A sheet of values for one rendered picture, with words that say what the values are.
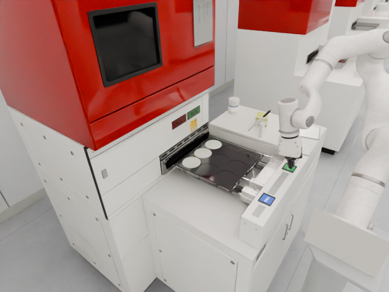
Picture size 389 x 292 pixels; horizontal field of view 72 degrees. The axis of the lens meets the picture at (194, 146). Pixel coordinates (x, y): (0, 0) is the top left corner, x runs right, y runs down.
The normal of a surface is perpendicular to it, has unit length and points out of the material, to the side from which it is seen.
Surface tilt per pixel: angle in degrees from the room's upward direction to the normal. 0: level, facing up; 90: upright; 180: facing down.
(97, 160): 90
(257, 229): 90
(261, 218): 0
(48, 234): 0
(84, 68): 90
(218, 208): 0
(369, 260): 90
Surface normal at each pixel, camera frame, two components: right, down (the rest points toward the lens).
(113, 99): 0.80, 0.31
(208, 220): -0.04, -0.83
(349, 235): -0.64, 0.44
